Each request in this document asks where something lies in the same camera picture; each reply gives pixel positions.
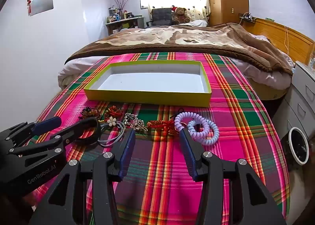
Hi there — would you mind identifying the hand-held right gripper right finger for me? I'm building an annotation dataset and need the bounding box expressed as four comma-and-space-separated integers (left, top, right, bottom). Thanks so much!
179, 129, 287, 225

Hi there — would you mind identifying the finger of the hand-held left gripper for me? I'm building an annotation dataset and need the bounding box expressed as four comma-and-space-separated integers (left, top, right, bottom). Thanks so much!
9, 117, 99, 156
0, 117, 62, 143

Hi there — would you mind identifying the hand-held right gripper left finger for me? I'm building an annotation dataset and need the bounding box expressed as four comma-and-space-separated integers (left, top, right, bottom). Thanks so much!
30, 129, 136, 225

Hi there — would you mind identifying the black wristband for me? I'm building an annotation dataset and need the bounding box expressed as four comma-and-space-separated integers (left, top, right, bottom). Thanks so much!
74, 118, 102, 145

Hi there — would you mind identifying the blue coil hair tie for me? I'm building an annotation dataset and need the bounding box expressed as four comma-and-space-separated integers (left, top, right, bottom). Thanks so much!
187, 119, 220, 146

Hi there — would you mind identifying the brown beaded hair tie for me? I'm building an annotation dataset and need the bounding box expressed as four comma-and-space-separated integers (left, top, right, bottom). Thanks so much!
79, 107, 102, 120

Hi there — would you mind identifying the metal chain hair clip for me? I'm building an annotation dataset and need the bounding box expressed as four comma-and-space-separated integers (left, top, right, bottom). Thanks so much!
124, 113, 149, 132

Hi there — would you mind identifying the white flower hair tie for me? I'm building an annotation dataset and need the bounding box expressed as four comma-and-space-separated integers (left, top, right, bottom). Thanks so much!
98, 116, 127, 148

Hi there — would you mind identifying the purple coil hair tie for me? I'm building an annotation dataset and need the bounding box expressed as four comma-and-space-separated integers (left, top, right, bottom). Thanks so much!
174, 112, 205, 130

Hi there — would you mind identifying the red woven knot charm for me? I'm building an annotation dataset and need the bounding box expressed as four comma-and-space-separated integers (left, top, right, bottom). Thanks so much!
147, 120, 183, 135

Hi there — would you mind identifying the red beaded knot charm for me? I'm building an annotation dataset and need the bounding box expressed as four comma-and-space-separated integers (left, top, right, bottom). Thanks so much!
103, 107, 123, 123

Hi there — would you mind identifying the yellow-green shallow box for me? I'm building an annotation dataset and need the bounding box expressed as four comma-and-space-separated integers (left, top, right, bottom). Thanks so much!
84, 60, 212, 108

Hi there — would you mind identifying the pink green plaid cloth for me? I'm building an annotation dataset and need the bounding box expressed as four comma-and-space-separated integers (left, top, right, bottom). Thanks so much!
32, 53, 291, 225

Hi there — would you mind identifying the black round waste bin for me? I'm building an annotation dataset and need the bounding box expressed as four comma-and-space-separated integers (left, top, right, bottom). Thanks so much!
287, 127, 309, 165

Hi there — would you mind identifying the brown patterned blanket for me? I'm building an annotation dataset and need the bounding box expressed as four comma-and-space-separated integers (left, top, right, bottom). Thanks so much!
64, 22, 293, 76

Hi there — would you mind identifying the cluttered wooden desk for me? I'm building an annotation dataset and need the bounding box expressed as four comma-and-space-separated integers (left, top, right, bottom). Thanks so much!
106, 6, 144, 36

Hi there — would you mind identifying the white drawer cabinet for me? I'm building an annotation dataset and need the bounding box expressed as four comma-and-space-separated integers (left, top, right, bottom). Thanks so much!
281, 61, 315, 142

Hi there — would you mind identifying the brown teddy bear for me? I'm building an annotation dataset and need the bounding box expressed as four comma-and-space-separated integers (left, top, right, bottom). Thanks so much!
170, 6, 190, 25

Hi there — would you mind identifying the black office chair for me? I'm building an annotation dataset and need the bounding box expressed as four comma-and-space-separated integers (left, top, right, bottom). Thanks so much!
146, 8, 174, 28

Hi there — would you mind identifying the white power strip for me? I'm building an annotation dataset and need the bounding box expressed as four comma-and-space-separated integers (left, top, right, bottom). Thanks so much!
238, 13, 256, 21

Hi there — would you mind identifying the wooden headboard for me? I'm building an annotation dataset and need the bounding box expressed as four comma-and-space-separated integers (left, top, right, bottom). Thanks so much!
242, 18, 315, 64

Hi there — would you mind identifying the silver wall sheet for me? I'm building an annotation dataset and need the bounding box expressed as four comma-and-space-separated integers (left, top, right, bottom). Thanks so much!
28, 0, 54, 16

